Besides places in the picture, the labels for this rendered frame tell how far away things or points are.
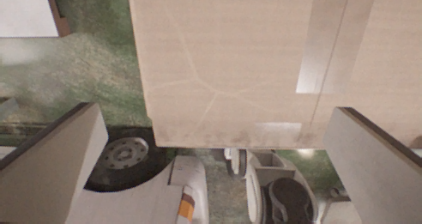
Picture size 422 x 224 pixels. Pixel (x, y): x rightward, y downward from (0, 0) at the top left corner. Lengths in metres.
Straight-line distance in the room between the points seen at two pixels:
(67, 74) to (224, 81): 1.55
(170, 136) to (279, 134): 0.12
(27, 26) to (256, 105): 1.48
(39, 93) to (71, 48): 0.49
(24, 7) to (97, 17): 0.37
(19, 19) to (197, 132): 1.46
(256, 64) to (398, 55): 0.13
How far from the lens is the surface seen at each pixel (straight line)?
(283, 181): 0.63
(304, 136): 0.25
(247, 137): 0.23
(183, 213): 1.13
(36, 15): 1.53
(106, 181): 1.36
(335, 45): 0.21
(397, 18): 0.23
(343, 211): 2.35
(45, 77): 1.81
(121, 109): 1.65
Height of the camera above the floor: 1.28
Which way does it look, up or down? 59 degrees down
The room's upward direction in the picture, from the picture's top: 178 degrees counter-clockwise
